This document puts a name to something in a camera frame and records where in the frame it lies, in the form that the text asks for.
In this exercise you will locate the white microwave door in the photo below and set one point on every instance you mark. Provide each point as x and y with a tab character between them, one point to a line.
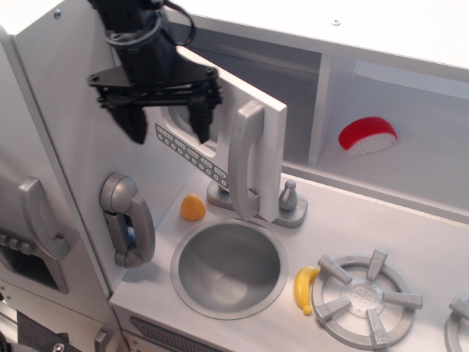
244	152

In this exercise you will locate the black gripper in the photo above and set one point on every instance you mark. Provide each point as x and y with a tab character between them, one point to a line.
152	73

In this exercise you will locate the red white toy cheese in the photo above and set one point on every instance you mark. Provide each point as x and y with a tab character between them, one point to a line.
367	135

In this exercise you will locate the white toy kitchen cabinet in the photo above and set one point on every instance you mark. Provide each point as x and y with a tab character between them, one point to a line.
331	63

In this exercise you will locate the grey toy faucet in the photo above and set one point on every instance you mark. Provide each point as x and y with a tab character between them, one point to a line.
291	211

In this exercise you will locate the grey stove burner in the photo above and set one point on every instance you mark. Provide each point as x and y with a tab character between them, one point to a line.
459	313
363	302

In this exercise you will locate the yellow toy banana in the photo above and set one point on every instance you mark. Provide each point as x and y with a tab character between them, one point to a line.
303	282

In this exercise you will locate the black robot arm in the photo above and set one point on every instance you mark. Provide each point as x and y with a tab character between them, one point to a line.
139	19

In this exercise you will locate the grey oven handle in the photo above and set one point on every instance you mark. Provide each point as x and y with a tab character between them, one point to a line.
101	341

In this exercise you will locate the grey ice dispenser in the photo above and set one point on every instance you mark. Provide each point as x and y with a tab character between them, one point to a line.
24	258

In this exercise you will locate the yellow toy lemon half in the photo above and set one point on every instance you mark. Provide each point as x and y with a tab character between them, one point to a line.
192	208

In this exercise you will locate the round silver sink basin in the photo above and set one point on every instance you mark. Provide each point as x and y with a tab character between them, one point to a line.
228	269

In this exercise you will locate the grey fridge door handle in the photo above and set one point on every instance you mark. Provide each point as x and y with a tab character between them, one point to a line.
40	219

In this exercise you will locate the grey toy phone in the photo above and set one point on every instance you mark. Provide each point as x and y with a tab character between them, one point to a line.
129	221

